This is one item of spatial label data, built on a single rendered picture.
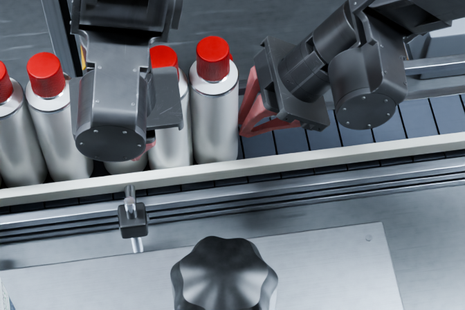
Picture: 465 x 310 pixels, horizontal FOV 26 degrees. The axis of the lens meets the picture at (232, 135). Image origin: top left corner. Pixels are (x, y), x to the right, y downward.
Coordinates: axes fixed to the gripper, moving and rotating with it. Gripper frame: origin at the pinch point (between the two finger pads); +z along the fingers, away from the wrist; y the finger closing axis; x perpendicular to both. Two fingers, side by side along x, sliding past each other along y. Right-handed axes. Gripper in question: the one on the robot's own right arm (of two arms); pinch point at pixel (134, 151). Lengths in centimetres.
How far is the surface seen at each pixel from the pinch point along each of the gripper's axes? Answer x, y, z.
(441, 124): 6.9, 35.5, 13.7
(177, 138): 3.5, 4.5, 4.3
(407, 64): 10.2, 31.1, 5.4
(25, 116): 5.4, -10.7, -0.4
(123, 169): 4.4, -1.9, 10.7
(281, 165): 2.2, 15.6, 10.5
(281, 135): 8.0, 16.7, 13.5
